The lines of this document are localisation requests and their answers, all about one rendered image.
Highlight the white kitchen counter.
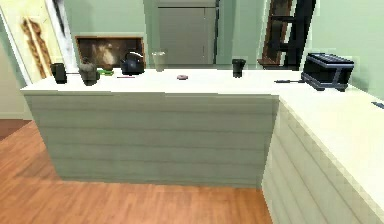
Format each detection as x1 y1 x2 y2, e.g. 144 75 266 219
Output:
19 68 384 224

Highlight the clear drinking glass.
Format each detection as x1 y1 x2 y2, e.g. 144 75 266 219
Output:
151 51 167 73

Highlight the black cup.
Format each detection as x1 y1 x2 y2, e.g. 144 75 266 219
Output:
231 58 247 79

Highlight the black kettle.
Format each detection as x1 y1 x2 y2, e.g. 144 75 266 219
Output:
120 50 146 76

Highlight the brown framed picture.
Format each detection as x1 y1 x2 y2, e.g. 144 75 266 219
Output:
75 35 146 70

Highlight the dark brown ladder shelf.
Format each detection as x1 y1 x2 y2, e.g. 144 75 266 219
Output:
257 0 318 71

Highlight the small black canister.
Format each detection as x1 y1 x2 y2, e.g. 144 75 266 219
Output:
50 62 68 85

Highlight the black toaster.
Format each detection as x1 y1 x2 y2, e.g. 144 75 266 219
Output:
300 52 356 93

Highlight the pale yellow framed picture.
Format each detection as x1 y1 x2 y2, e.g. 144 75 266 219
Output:
0 0 78 86

